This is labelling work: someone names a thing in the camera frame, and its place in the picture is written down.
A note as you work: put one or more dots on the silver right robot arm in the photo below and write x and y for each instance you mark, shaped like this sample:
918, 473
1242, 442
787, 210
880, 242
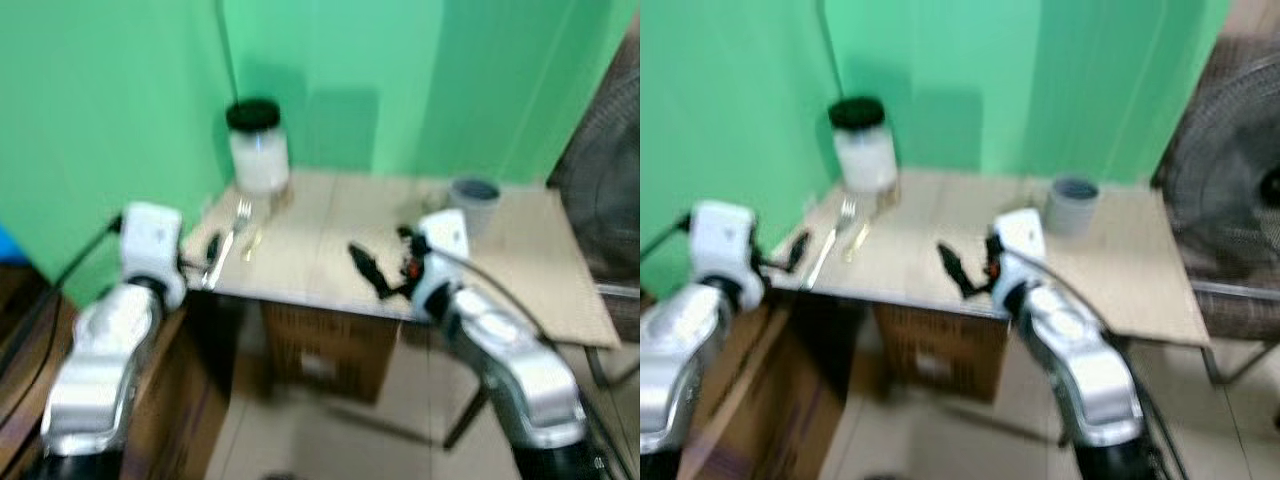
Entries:
1085, 370
515, 375

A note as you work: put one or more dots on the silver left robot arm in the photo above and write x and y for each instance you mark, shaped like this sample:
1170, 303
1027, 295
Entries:
95, 370
675, 375

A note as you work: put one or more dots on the silver metal fork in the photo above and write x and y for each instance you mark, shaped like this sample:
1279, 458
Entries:
831, 247
227, 248

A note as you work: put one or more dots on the small golden spoon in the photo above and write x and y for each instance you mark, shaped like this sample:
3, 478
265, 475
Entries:
856, 242
252, 242

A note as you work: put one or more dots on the small brown cardboard box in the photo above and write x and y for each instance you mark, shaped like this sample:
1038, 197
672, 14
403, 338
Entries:
938, 352
330, 352

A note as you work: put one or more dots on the grey cup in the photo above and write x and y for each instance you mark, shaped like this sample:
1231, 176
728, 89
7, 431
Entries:
475, 208
1072, 207

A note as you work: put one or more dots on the white jar with black lid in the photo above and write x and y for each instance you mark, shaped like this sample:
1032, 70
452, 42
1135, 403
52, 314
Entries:
259, 150
866, 150

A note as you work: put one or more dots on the large brown cardboard box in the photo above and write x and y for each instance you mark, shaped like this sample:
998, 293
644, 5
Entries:
745, 400
175, 405

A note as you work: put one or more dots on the dark metal table leg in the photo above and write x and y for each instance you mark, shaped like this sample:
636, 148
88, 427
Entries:
466, 418

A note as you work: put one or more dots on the brown wooden furniture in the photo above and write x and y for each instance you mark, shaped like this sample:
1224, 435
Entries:
28, 340

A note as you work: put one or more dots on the dark round electric fan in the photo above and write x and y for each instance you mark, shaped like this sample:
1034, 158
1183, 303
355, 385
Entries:
1225, 165
600, 180

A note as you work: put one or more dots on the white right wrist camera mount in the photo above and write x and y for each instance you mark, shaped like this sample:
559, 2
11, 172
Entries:
1021, 248
441, 258

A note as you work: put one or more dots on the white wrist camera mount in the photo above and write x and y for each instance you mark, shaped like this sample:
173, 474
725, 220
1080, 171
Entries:
1021, 248
150, 240
441, 258
725, 240

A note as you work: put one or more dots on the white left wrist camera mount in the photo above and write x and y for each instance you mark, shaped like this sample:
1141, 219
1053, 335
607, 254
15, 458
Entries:
150, 240
725, 240

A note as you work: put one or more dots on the metal chair frame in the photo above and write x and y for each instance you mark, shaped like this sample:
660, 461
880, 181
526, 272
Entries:
1235, 368
612, 372

